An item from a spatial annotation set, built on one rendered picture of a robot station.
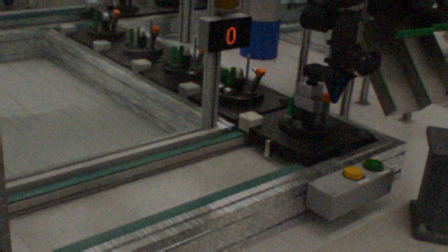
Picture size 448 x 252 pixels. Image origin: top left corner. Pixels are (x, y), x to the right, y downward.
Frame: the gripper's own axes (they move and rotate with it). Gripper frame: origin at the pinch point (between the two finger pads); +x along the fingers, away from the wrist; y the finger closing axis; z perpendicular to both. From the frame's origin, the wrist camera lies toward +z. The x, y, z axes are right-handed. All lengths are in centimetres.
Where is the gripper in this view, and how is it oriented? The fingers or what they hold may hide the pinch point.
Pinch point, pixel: (336, 89)
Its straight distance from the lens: 136.2
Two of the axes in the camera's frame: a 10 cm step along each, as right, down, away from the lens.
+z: 6.4, 3.4, -6.9
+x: -0.6, 9.2, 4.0
